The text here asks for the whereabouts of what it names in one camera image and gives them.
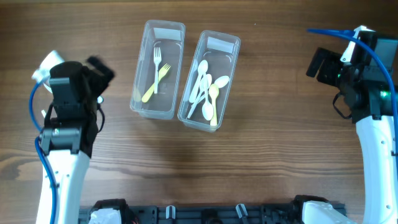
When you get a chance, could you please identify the right clear plastic container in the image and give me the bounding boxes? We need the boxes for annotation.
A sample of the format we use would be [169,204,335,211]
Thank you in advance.
[177,30,241,133]

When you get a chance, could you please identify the yellow plastic spoon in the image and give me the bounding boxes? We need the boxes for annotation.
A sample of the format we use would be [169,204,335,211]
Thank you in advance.
[209,83,219,126]

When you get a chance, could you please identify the left clear plastic container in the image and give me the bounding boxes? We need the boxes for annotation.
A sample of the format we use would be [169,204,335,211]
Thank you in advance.
[130,20,185,119]

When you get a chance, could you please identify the white spoon thin handle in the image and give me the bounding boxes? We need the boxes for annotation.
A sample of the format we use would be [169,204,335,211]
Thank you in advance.
[191,74,229,110]

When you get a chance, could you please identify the clear plastic container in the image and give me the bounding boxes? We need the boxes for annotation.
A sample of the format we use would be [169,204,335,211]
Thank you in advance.
[177,30,241,133]
[130,20,185,119]

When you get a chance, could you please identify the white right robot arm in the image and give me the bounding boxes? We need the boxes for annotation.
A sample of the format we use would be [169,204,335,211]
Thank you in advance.
[306,26,397,223]

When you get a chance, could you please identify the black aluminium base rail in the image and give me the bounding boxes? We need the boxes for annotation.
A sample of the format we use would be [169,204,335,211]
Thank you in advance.
[79,203,348,224]

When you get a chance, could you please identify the yellow plastic fork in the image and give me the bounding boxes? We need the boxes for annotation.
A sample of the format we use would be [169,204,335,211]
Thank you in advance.
[141,63,171,103]

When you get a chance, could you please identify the blue left camera cable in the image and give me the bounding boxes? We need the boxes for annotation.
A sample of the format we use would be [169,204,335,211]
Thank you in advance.
[29,80,60,224]

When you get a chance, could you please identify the white spoon wide handle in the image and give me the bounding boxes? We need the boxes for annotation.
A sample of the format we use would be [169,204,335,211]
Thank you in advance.
[189,60,208,103]

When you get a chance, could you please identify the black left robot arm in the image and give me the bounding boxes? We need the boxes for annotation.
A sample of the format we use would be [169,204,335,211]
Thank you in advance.
[33,56,115,223]

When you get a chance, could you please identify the white plastic spoon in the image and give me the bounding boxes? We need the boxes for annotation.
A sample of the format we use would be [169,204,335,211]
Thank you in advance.
[202,75,213,121]
[187,73,212,119]

